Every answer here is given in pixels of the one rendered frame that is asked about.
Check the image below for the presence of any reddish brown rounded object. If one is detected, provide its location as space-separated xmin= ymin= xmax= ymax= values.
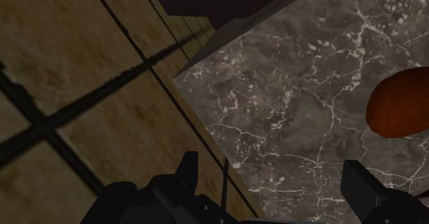
xmin=366 ymin=67 xmax=429 ymax=139

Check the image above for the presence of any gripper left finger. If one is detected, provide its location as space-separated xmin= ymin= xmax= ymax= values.
xmin=80 ymin=150 xmax=239 ymax=224

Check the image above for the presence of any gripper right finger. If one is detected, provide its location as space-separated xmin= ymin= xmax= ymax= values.
xmin=340 ymin=159 xmax=429 ymax=224

